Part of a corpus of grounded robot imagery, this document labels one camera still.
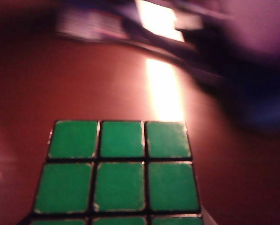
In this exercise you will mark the Rubik's cube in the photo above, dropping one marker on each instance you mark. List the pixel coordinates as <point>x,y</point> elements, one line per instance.
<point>121,182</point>

